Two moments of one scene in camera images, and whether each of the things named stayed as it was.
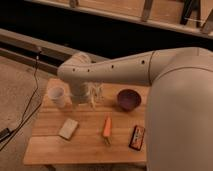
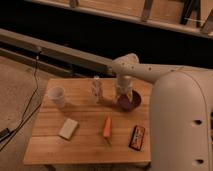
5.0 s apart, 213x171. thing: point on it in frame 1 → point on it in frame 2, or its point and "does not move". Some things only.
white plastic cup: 57,96 does not move
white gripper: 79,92 → 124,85
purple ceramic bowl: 128,99 does not move
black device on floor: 4,133 does not move
